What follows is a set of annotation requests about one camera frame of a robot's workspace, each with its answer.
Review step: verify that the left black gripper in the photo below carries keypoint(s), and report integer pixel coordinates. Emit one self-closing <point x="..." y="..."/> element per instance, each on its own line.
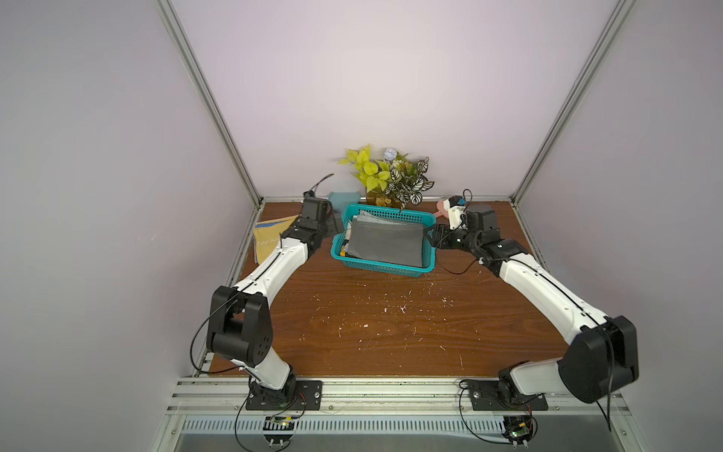
<point x="329" y="228"/>

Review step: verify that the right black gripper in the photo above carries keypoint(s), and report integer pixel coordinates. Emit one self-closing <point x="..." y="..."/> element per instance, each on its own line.
<point x="439" y="235"/>

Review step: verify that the mustard zigzag pillowcase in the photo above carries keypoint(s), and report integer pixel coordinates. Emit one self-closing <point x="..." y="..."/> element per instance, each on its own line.
<point x="267" y="236"/>

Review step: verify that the plain grey pillowcase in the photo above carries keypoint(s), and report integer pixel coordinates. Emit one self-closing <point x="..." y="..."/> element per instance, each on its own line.
<point x="378" y="239"/>

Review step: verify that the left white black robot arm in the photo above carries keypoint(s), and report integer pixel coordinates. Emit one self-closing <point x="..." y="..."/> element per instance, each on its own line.
<point x="239" y="325"/>

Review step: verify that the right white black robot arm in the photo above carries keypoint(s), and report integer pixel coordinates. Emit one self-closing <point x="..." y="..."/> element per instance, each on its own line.
<point x="602" y="353"/>

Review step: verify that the teal plastic basket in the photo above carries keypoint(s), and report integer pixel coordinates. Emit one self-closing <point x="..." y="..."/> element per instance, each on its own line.
<point x="339" y="241"/>

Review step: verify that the teal dustpan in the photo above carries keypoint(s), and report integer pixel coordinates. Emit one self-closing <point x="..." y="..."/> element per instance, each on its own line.
<point x="340" y="201"/>

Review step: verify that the pink hand brush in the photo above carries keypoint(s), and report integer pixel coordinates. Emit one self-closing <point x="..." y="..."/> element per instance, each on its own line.
<point x="442" y="209"/>

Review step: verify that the artificial green plant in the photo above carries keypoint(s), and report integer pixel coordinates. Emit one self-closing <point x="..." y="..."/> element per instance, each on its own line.
<point x="393" y="180"/>

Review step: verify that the right circuit board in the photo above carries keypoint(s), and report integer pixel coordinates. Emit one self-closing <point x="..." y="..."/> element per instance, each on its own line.
<point x="519" y="430"/>

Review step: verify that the circuit board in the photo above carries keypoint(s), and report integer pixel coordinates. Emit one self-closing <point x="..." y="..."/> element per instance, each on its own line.
<point x="519" y="430"/>
<point x="278" y="431"/>

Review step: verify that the left circuit board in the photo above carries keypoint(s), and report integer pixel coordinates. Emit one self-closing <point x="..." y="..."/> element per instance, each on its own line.
<point x="278" y="431"/>

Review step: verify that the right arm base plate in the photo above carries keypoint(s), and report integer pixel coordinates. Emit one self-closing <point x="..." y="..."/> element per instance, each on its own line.
<point x="486" y="396"/>

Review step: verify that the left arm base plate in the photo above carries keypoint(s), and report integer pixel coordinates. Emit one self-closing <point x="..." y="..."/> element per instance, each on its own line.
<point x="304" y="395"/>

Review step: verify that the aluminium front rail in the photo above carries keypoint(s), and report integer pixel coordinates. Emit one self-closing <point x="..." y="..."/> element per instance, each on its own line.
<point x="371" y="396"/>

